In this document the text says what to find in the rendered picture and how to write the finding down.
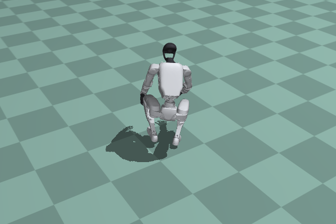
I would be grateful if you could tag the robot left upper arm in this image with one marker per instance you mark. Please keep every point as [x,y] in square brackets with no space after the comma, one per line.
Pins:
[153,69]

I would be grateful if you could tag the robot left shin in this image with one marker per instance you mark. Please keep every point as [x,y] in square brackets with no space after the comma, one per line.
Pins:
[149,119]

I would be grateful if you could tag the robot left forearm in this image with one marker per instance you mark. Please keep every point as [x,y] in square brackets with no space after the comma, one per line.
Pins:
[144,89]

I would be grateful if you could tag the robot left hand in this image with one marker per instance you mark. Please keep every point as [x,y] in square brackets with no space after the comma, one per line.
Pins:
[141,98]

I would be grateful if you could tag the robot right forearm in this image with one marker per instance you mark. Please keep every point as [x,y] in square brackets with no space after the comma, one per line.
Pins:
[185,90]

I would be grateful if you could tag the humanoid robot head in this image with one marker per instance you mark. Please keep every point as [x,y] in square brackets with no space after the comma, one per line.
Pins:
[171,49]

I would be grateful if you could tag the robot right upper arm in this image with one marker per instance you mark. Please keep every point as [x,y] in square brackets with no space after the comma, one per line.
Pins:
[187,77]

